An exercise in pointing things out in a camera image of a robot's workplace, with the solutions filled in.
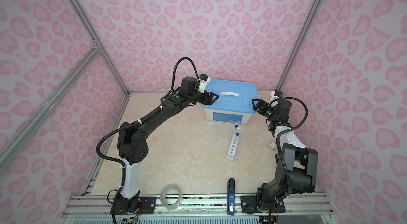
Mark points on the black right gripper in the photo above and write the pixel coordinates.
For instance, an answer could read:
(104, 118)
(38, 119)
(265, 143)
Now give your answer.
(265, 105)

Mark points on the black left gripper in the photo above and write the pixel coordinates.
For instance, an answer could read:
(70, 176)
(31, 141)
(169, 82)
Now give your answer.
(210, 101)

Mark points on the blue plastic box lid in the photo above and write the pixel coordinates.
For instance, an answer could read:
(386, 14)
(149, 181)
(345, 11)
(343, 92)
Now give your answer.
(234, 96)

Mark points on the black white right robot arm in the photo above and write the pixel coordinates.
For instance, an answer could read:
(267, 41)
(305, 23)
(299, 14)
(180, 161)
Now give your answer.
(296, 164)

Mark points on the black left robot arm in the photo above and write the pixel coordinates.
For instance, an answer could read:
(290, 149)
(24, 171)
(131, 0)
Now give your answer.
(132, 138)

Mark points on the white plastic storage box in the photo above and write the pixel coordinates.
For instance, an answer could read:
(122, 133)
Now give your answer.
(228, 117)

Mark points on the white test tube rack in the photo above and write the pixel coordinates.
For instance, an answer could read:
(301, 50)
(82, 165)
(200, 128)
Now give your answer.
(231, 153)

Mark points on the blue black stapler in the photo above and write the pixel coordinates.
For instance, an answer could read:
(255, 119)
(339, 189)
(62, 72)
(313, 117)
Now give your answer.
(231, 197)

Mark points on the clear tape roll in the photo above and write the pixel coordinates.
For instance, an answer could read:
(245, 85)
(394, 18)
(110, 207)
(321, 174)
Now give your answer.
(171, 197)

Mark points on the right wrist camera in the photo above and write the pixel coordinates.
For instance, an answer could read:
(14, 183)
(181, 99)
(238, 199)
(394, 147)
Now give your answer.
(275, 96)

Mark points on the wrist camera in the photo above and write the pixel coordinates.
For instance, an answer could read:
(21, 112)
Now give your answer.
(275, 96)
(203, 81)

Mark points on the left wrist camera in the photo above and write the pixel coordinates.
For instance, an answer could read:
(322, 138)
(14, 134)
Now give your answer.
(203, 81)

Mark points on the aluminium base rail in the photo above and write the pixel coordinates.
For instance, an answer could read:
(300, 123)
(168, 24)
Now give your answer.
(200, 209)

